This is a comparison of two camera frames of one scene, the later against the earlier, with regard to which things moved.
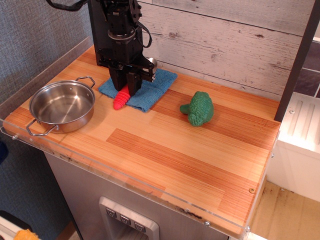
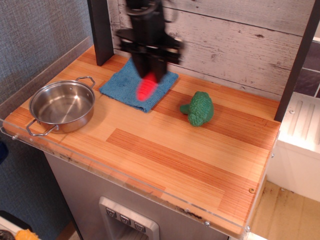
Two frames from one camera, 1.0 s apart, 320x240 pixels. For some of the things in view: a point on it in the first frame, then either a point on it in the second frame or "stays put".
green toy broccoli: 200,110 stays put
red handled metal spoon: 123,96 -> 147,87
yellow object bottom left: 25,234 stays put
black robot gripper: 128,54 -> 148,35
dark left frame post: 100,31 stays put
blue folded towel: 148,92 stays put
